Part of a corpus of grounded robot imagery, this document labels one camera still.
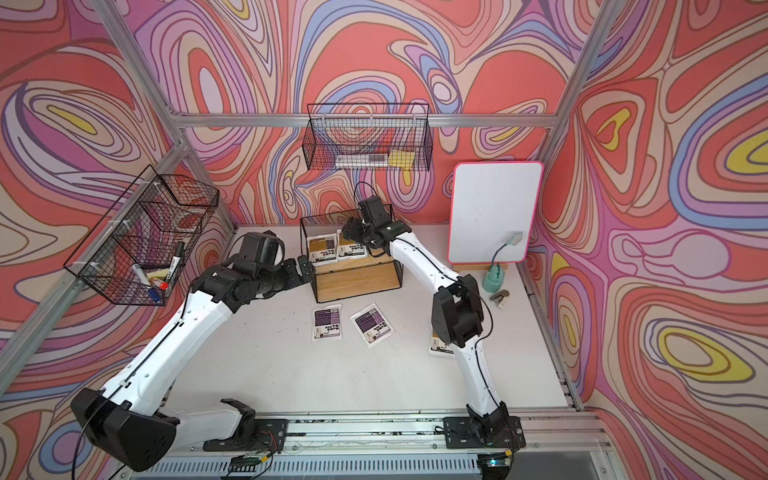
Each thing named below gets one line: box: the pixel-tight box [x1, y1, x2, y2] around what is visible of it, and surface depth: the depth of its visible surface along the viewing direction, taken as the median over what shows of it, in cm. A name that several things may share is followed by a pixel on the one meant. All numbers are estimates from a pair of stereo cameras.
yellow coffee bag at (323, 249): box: [307, 233, 339, 266], surface depth 92 cm
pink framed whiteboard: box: [448, 161, 544, 265], surface depth 96 cm
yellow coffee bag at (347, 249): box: [336, 229, 368, 261], surface depth 92 cm
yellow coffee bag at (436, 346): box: [428, 330, 456, 357], surface depth 88 cm
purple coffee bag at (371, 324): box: [350, 302, 395, 349], surface depth 93 cm
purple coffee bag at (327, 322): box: [312, 304, 343, 341], surface depth 94 cm
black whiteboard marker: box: [165, 241, 185, 283], surface depth 70 cm
